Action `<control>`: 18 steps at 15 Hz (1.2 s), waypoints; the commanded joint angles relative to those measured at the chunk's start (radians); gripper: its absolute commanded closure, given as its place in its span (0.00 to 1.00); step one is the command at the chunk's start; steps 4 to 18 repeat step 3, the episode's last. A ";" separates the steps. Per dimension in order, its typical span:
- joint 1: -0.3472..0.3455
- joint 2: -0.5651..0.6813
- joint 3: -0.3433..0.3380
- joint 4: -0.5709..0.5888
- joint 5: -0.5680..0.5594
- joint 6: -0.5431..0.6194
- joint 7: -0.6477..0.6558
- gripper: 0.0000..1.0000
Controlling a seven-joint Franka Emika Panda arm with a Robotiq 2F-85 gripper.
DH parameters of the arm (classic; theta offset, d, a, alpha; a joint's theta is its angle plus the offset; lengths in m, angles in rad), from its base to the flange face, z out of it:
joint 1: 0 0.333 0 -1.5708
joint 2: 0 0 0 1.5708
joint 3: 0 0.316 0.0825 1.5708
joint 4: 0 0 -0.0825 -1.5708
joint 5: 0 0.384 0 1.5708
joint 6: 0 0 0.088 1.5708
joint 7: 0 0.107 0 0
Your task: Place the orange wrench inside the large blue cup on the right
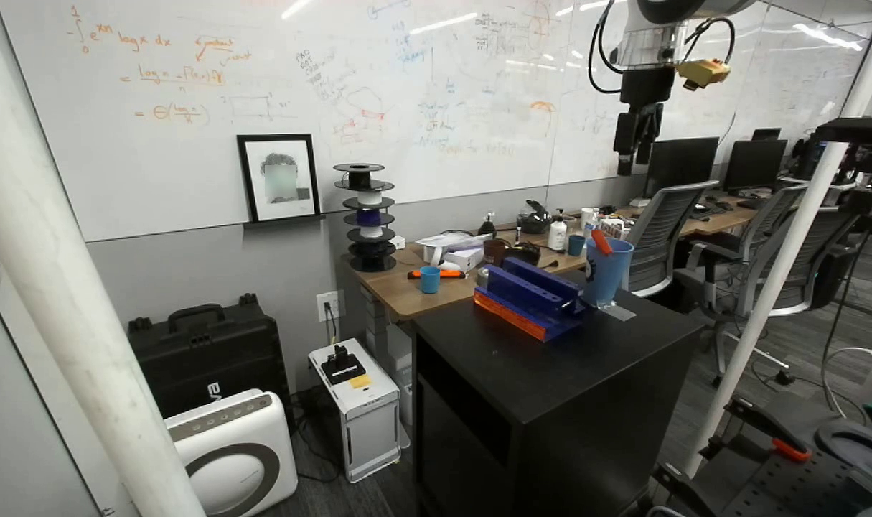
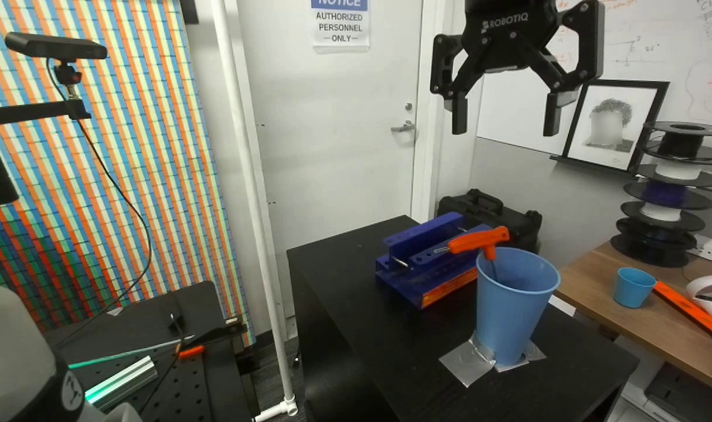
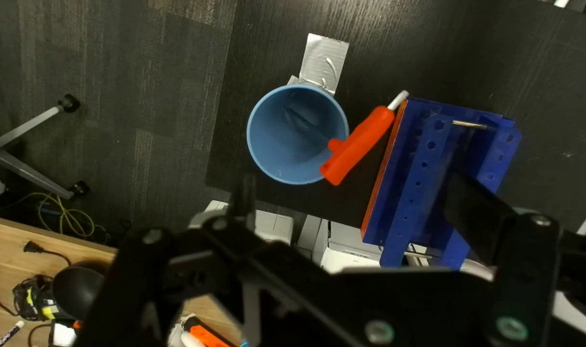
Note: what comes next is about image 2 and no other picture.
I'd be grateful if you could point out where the stack of filament spools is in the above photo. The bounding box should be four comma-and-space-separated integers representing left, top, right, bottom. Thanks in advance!
610, 121, 712, 268

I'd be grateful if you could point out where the camera on mount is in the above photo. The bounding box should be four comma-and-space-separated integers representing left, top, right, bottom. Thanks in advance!
0, 32, 108, 127

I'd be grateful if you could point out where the black cable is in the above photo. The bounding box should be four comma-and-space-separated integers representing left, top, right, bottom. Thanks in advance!
46, 57, 153, 348

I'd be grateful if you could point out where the white plastic pipe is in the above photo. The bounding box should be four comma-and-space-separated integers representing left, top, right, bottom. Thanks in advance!
210, 0, 299, 422

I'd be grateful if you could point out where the black hard case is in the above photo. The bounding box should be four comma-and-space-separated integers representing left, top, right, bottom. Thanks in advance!
437, 188, 543, 254

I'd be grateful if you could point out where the orange level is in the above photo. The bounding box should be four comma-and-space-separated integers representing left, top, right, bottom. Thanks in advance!
652, 281, 712, 343

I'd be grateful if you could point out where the notice sign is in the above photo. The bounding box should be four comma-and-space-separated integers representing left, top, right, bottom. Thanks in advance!
311, 0, 370, 49

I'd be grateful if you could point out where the small blue cup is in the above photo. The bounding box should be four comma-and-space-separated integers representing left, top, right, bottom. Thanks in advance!
613, 267, 658, 309

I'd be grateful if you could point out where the wooden table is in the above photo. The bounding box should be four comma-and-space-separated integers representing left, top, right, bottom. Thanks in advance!
554, 240, 712, 397

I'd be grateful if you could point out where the silver tape patch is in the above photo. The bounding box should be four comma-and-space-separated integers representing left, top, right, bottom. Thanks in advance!
438, 332, 547, 388

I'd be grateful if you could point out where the aluminium rail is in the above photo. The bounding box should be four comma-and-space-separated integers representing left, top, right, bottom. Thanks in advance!
69, 335, 196, 411

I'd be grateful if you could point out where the white door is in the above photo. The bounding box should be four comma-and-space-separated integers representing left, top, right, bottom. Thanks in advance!
236, 0, 425, 339

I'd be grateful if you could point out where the orange T-handle wrench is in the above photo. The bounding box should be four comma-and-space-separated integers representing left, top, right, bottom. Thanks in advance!
437, 226, 510, 276

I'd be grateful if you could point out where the whiteboard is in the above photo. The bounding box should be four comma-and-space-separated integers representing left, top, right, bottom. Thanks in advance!
476, 0, 712, 195

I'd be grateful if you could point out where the large blue cup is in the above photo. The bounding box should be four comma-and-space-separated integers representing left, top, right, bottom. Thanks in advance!
476, 247, 561, 366

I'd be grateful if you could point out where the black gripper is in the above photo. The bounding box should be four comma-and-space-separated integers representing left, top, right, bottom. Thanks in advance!
430, 0, 606, 137

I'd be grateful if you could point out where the blue tool holder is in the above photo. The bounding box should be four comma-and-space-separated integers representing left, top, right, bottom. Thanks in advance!
374, 212, 492, 309

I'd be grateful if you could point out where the colourful striped wall panel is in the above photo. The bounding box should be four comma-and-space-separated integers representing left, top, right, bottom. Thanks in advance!
0, 0, 255, 346

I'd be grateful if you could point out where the framed picture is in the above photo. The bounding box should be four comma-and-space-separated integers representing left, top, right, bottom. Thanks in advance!
549, 79, 671, 175

